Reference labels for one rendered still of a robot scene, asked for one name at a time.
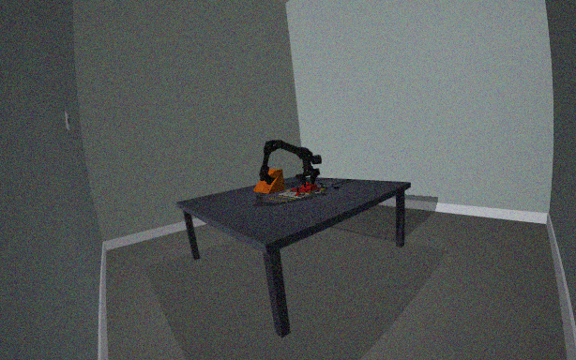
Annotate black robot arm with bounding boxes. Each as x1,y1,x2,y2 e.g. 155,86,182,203
259,140,322,185

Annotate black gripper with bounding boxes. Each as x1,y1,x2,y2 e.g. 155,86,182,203
296,165,320,188

